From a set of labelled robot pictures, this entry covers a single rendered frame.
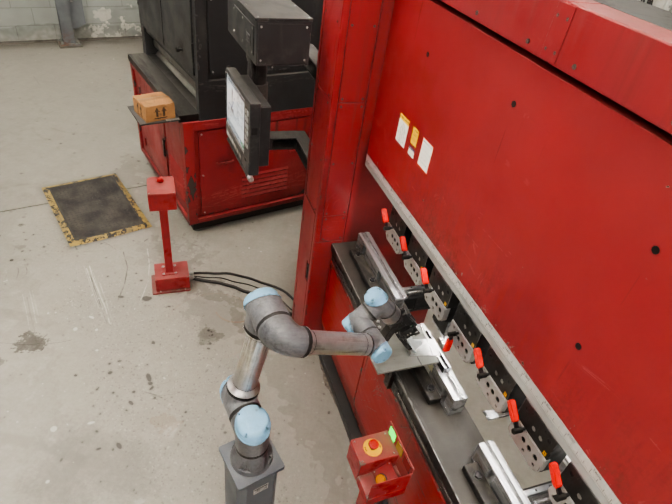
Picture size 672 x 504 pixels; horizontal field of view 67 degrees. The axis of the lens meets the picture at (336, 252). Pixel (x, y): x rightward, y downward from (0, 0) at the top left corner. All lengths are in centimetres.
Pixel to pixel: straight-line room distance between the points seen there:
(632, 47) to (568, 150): 27
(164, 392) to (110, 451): 41
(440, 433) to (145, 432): 162
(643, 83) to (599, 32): 17
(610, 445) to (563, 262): 44
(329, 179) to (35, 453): 198
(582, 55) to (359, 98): 119
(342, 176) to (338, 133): 23
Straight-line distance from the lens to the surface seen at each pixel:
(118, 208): 450
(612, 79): 127
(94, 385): 324
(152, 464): 290
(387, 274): 242
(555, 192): 140
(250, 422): 179
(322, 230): 262
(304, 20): 230
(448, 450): 200
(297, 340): 151
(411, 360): 203
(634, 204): 124
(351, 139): 239
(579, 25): 136
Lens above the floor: 250
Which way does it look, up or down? 38 degrees down
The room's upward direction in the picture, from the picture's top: 9 degrees clockwise
